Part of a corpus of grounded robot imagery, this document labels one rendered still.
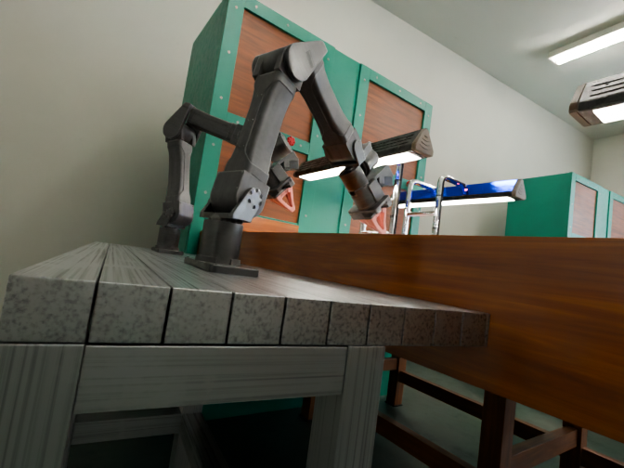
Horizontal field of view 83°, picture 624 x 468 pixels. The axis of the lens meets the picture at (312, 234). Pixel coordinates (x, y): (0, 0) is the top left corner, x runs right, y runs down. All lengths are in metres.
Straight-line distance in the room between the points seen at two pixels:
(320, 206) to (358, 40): 1.96
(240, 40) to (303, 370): 1.55
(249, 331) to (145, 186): 2.14
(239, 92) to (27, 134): 1.26
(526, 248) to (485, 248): 0.05
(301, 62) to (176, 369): 0.55
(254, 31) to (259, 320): 1.59
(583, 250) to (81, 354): 0.45
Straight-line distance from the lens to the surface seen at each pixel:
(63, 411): 0.28
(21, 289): 0.27
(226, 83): 1.61
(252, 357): 0.30
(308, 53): 0.72
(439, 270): 0.52
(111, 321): 0.27
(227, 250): 0.55
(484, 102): 4.45
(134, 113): 2.48
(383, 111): 2.14
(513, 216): 3.94
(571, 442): 1.67
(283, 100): 0.66
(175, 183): 1.16
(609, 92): 0.84
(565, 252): 0.46
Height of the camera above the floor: 0.70
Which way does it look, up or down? 5 degrees up
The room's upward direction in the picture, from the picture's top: 8 degrees clockwise
